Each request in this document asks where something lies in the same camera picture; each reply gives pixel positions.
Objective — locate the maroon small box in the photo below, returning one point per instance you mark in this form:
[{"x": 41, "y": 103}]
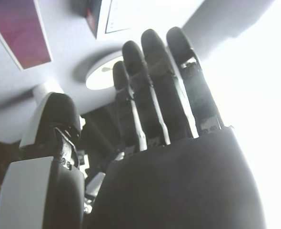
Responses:
[{"x": 19, "y": 31}]

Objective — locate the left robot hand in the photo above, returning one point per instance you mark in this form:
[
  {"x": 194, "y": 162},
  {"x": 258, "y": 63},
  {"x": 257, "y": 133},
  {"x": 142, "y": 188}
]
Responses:
[{"x": 173, "y": 181}]

